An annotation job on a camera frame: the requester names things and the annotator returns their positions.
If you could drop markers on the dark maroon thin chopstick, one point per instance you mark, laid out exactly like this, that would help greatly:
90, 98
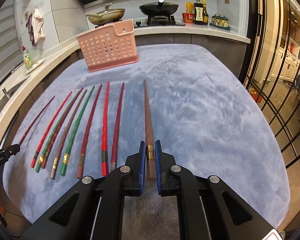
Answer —
34, 121

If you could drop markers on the green dish soap bottle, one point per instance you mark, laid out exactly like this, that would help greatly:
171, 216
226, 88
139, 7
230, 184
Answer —
27, 59

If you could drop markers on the dark soy sauce bottle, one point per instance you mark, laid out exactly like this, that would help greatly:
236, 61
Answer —
198, 12

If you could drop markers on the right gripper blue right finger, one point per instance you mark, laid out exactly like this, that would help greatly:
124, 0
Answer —
157, 151

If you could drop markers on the window roller blind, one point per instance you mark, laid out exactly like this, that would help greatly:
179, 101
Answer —
10, 55

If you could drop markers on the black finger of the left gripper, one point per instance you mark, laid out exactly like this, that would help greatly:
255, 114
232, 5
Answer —
5, 153

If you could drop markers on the grey-blue fleece table mat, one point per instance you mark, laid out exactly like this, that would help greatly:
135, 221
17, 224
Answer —
222, 172

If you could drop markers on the spice jar tray set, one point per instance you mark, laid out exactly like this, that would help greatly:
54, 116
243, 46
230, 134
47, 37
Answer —
220, 22

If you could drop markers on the black gas hob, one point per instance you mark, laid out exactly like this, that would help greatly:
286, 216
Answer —
157, 21

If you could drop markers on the crimson chopstick grey end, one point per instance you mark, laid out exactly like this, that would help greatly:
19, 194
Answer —
114, 150

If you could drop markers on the red instant noodle cup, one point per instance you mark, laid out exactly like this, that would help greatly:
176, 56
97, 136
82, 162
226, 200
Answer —
188, 17

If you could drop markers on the brown chopstick gold band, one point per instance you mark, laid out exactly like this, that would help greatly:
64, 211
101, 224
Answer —
63, 138
150, 156

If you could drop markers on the bright red chopstick dark band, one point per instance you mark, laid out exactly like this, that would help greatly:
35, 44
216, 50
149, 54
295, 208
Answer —
104, 143

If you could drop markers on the dark red chopstick bronze band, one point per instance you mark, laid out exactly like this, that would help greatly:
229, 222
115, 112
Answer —
81, 161

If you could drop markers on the yellow-capped sauce bottle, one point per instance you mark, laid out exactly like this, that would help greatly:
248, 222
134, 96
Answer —
205, 14

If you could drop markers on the pink hanging cloth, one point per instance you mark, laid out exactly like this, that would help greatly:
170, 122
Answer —
37, 26

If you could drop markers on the green chopstick gold band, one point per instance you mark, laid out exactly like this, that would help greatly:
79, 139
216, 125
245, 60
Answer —
74, 130

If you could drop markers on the pink perforated utensil holder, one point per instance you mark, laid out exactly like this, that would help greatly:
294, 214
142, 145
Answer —
109, 46

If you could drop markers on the beige wok with glass lid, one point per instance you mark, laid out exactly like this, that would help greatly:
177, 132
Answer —
106, 16

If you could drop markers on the yellow snack packet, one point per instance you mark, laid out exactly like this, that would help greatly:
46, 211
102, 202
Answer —
189, 7

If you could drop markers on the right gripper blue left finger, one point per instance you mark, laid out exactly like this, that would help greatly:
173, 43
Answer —
142, 154

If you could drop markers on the glass grid sliding door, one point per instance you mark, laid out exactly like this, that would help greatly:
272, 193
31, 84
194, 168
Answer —
272, 73

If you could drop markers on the purple hanging cloth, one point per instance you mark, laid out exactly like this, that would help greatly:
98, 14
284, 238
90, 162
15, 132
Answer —
30, 30

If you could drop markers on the black wok with lid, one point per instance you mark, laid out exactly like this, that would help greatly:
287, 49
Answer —
159, 8

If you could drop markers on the patterned ceramic plate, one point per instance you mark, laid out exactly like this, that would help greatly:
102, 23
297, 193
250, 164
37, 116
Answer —
35, 66

